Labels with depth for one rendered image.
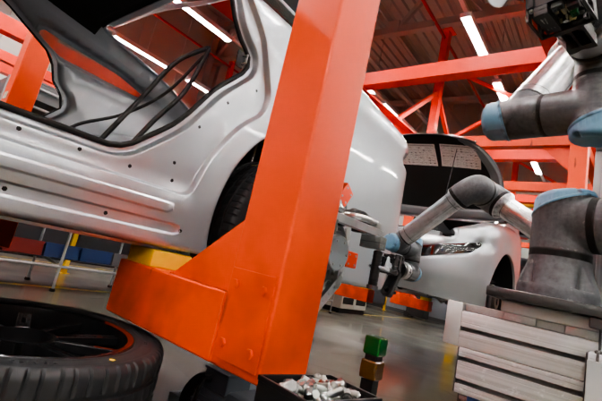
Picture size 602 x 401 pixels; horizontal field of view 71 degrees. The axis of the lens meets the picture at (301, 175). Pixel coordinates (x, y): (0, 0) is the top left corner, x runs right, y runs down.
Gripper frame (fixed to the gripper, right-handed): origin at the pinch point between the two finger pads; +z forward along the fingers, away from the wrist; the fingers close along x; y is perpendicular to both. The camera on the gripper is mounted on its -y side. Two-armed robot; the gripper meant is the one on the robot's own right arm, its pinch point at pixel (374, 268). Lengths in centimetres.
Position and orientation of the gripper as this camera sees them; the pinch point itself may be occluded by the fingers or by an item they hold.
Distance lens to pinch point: 167.9
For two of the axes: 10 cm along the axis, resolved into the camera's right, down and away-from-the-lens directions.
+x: 7.6, 0.2, -6.5
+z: -6.1, -3.0, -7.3
